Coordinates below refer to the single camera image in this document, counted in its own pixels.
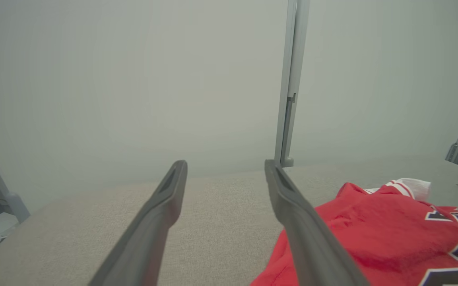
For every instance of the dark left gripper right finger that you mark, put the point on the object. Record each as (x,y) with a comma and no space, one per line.
(308,242)

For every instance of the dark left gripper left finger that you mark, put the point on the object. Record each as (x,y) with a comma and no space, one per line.
(149,234)

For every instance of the red white basketball jersey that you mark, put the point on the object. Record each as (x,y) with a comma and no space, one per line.
(392,238)

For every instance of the grey fabric sofa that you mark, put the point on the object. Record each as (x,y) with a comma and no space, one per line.
(221,222)

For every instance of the grey double partition post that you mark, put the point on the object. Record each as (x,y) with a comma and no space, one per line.
(292,79)

